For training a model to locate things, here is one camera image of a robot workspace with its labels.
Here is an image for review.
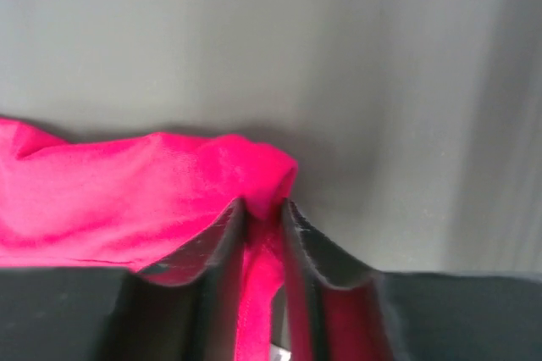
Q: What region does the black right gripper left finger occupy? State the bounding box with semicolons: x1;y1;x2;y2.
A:
1;199;246;361

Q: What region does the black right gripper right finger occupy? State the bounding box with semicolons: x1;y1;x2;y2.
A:
281;200;541;361

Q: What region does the pink red t shirt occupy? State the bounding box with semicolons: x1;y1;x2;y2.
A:
1;119;297;360

